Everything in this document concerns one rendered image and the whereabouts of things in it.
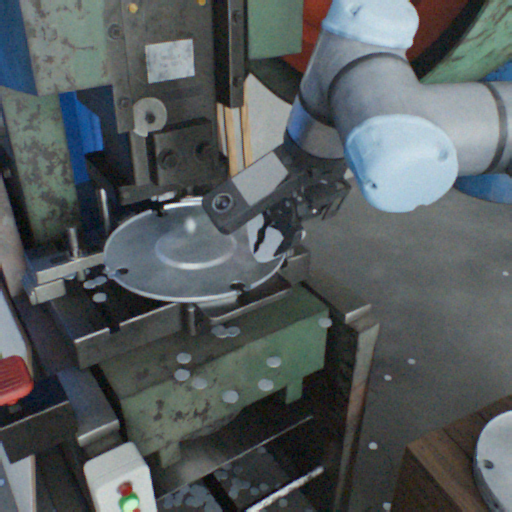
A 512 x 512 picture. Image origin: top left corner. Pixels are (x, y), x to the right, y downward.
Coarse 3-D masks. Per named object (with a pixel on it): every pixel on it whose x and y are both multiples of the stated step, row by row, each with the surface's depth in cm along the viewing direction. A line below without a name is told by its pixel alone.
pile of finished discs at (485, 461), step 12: (492, 420) 108; (504, 420) 108; (492, 432) 106; (504, 432) 106; (480, 444) 103; (492, 444) 103; (504, 444) 103; (480, 456) 101; (492, 456) 101; (504, 456) 101; (480, 468) 98; (492, 468) 99; (504, 468) 99; (480, 480) 98; (492, 480) 97; (504, 480) 97; (480, 492) 98; (492, 492) 94; (504, 492) 95; (492, 504) 95; (504, 504) 93
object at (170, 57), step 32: (128, 0) 69; (160, 0) 71; (192, 0) 74; (128, 32) 71; (160, 32) 73; (192, 32) 76; (128, 64) 73; (160, 64) 75; (192, 64) 78; (160, 96) 78; (192, 96) 81; (160, 128) 79; (192, 128) 80; (128, 160) 81; (160, 160) 79; (192, 160) 82
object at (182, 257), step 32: (128, 224) 95; (160, 224) 95; (192, 224) 94; (128, 256) 86; (160, 256) 86; (192, 256) 85; (224, 256) 85; (128, 288) 79; (160, 288) 79; (192, 288) 79; (224, 288) 79
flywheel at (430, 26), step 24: (312, 0) 101; (408, 0) 83; (432, 0) 76; (456, 0) 73; (480, 0) 72; (312, 24) 103; (432, 24) 77; (456, 24) 75; (312, 48) 100; (408, 48) 82; (432, 48) 80
